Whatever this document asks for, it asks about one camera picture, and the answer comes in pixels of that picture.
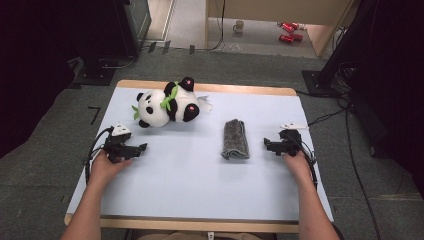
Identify dark curtain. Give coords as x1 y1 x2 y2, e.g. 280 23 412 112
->
348 0 424 201
0 0 116 159

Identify black stand base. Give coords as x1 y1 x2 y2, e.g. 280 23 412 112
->
73 58 117 87

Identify tan fabric with white tag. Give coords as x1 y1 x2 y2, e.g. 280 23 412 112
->
138 231 264 240

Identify light wooden desk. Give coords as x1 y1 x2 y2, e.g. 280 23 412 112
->
204 0 355 58

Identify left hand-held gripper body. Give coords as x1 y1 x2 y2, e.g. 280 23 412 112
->
103 123 135 164

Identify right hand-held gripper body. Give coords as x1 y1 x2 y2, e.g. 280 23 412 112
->
279 123 309 157

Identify dark cabinet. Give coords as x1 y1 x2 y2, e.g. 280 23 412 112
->
113 0 153 58

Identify short black floor cable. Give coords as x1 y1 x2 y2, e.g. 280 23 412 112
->
307 107 348 127

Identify black hanging cable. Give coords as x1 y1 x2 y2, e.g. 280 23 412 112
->
199 0 226 52

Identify black stand with base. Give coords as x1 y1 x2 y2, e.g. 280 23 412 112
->
301 0 379 98

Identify grey towel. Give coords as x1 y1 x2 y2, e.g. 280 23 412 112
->
220 118 251 160

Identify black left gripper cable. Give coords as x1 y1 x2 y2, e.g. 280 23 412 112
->
84 125 115 185

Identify light blue table mat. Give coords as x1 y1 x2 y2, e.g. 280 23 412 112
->
66 87 334 223

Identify wooden table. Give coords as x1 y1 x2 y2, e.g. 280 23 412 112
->
63 79 334 234

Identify long black floor cable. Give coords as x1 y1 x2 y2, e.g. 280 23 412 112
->
294 89 383 240

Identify black angled tape mark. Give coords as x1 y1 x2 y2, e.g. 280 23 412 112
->
87 106 102 126

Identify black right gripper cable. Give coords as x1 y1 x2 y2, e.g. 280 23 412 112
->
292 132 319 192

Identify person's left hand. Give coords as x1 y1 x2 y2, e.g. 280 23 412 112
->
88 151 133 188

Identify panda plush toy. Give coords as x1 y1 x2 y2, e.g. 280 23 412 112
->
131 76 213 129

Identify black cable by cabinet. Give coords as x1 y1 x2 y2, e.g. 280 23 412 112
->
99 46 148 70

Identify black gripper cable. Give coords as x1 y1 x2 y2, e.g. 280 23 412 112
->
84 125 115 185
292 132 319 192

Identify person's right hand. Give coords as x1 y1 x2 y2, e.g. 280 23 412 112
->
282 150 315 184

